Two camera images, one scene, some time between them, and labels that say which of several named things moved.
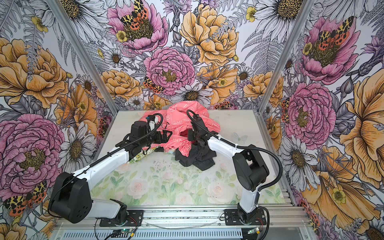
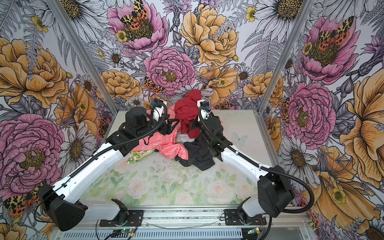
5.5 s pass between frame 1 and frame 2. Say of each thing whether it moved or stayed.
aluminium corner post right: stayed
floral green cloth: stayed
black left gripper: moved
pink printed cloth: moved
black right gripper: moved
